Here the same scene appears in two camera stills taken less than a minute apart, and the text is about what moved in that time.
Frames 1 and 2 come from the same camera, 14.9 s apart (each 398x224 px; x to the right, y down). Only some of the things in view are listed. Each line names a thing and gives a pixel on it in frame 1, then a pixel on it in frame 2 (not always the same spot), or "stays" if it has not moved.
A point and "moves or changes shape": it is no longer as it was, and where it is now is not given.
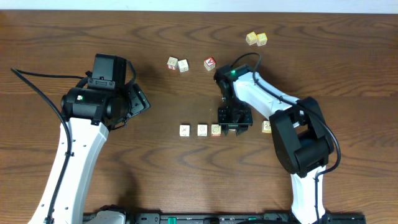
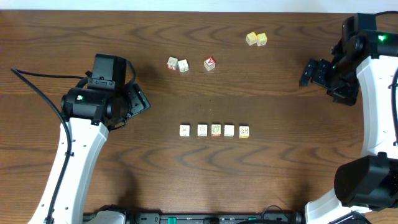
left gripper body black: (138, 99) stays
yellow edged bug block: (185, 129) stays
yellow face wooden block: (266, 127) moves or changes shape
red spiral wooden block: (216, 130) stays
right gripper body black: (235, 117) -> (338, 86)
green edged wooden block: (203, 129) stays
